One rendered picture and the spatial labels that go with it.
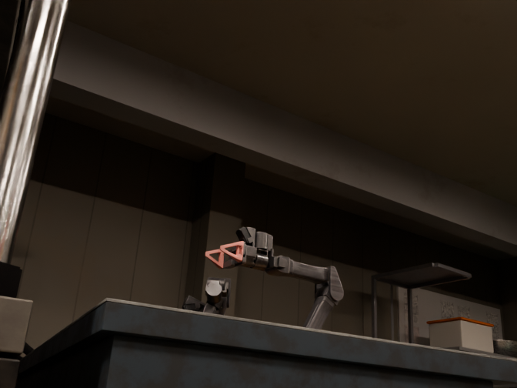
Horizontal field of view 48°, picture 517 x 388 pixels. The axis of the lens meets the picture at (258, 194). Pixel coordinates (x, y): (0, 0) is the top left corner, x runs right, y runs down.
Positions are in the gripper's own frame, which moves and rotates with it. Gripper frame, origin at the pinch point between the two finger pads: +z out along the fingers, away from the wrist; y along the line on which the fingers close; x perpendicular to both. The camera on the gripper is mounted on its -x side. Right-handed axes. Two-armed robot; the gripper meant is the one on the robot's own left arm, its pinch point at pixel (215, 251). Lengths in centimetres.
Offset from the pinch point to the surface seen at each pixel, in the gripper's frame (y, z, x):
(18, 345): 92, 75, 45
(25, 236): -257, 9, -63
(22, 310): 92, 76, 42
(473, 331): -185, -387, -40
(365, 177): -136, -202, -129
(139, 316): 94, 62, 41
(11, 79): 87, 82, 11
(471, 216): -136, -330, -127
